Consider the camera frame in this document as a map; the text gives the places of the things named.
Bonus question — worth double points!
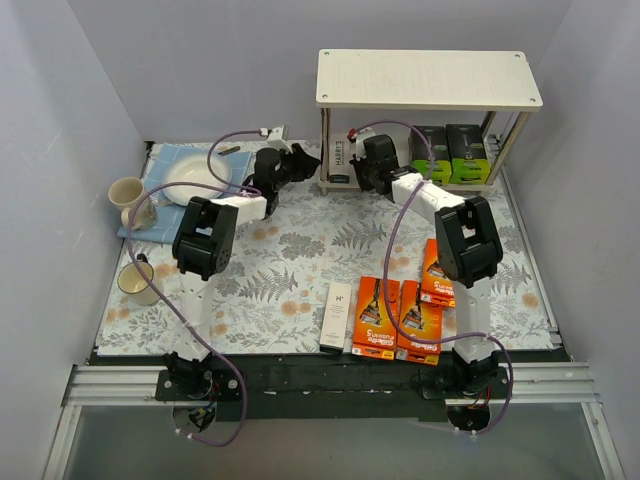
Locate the blue checkered cloth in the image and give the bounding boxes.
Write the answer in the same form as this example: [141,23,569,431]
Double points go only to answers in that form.
[132,144,252,244]

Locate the white ceramic plate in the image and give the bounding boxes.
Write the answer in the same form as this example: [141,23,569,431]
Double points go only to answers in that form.
[163,153,232,206]

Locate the floral table mat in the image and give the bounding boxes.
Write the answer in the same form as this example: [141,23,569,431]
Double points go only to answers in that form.
[96,180,558,356]

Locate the black green razor box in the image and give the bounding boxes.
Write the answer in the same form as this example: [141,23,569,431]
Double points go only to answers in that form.
[445,124,490,185]
[408,125,452,185]

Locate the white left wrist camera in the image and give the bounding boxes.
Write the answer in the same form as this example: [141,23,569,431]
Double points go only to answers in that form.
[266,125,291,151]

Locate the orange Gillette razor box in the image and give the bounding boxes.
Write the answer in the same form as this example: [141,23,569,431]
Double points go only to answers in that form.
[351,276,397,361]
[420,238,456,308]
[395,280,443,366]

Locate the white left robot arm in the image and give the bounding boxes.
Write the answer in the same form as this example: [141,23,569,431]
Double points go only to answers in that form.
[164,143,321,400]

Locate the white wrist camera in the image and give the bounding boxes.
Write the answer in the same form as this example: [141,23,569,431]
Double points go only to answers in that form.
[347,127,376,158]
[266,125,291,151]

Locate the white two-tier shelf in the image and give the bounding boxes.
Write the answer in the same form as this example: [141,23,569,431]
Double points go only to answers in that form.
[316,49,543,191]

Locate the black handled knife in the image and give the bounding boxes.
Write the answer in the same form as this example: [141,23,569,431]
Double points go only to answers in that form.
[216,145,241,157]

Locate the cream floral mug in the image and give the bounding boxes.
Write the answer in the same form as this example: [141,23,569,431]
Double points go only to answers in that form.
[108,177,158,230]

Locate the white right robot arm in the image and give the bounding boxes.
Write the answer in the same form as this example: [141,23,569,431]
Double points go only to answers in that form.
[349,131,503,398]

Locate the aluminium rail frame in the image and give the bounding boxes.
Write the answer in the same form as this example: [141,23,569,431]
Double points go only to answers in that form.
[45,355,626,479]

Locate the cream mug black handle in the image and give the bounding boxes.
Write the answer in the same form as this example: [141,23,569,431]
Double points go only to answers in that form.
[117,253,162,306]

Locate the grey Harry's razor box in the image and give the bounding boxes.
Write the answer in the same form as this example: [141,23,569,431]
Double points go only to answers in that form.
[328,134,353,184]

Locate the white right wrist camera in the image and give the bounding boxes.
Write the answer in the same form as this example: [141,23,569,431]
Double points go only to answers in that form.
[347,127,376,158]

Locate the white H razor box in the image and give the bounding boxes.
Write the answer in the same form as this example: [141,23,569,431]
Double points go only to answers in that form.
[319,282,352,354]

